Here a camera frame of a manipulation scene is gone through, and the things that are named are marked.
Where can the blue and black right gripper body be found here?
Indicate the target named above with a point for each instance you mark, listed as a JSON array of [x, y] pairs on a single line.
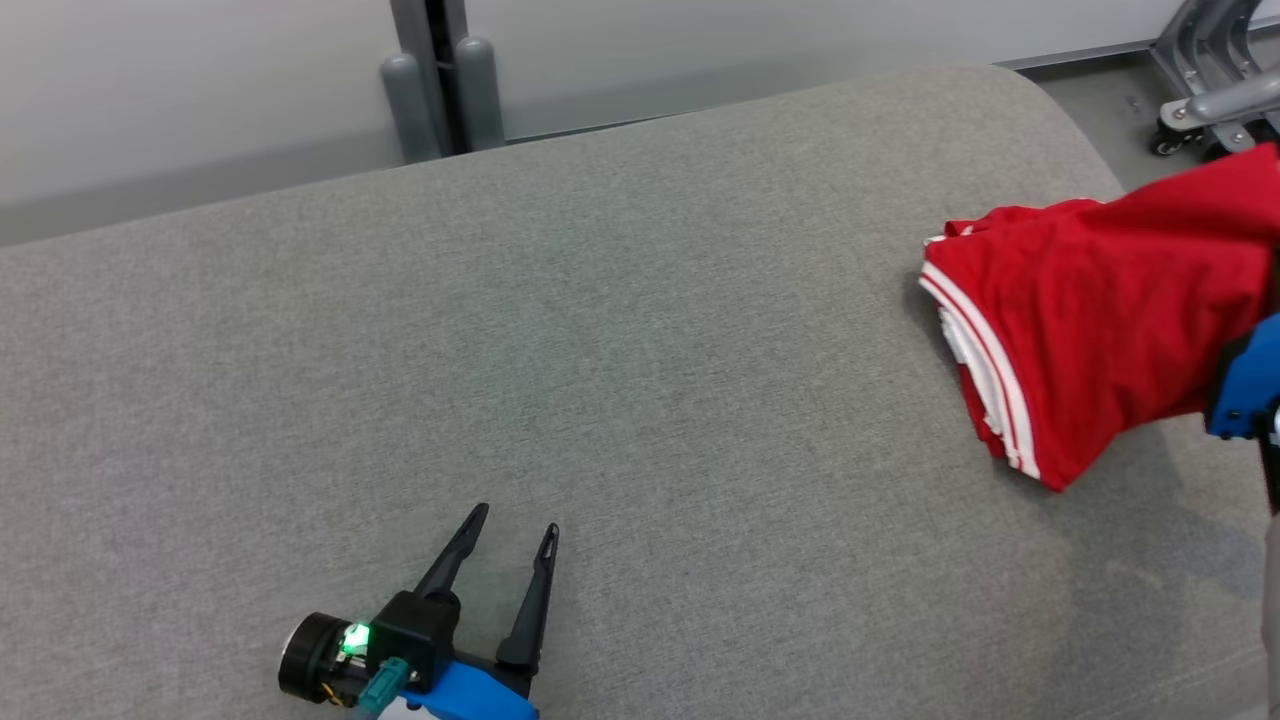
[[1250, 390]]

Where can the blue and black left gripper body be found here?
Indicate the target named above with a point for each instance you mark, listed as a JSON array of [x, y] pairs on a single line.
[[480, 695]]

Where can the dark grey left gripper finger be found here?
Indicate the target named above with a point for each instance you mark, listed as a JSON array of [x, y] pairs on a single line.
[[535, 610], [455, 560]]

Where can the red and white basketball jersey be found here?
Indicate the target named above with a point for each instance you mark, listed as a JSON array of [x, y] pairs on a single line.
[[1100, 320]]

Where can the grey wheeled metal cart frame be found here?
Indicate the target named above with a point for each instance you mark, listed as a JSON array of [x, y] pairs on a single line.
[[1225, 100]]

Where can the grey partition post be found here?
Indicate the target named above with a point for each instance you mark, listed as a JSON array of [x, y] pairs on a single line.
[[415, 100]]

